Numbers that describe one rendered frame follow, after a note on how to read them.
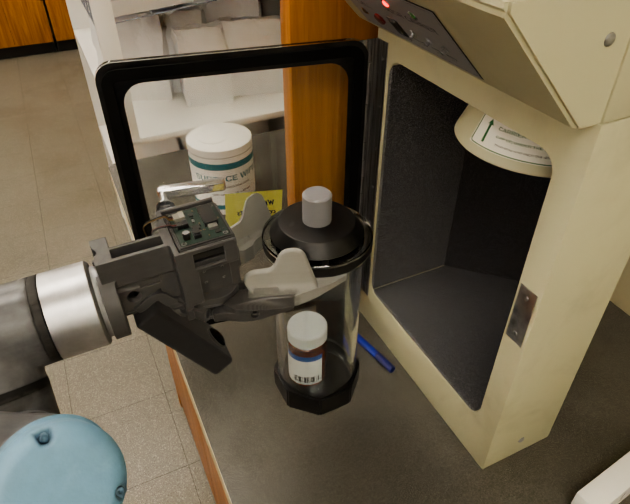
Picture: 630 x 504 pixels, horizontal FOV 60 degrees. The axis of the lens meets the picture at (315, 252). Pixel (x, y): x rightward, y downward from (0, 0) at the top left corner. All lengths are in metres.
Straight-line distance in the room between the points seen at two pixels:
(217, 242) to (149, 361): 1.74
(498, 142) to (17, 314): 0.45
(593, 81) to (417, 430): 0.51
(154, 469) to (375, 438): 1.21
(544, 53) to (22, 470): 0.38
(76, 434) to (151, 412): 1.68
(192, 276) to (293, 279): 0.09
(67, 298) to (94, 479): 0.17
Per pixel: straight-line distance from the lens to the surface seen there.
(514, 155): 0.58
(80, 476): 0.35
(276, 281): 0.49
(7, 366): 0.49
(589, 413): 0.88
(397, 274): 0.87
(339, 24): 0.73
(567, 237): 0.52
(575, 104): 0.43
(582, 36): 0.41
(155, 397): 2.06
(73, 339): 0.48
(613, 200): 0.54
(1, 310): 0.48
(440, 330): 0.81
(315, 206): 0.50
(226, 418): 0.80
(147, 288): 0.49
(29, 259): 2.84
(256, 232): 0.56
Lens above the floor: 1.59
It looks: 38 degrees down
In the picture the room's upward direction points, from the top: straight up
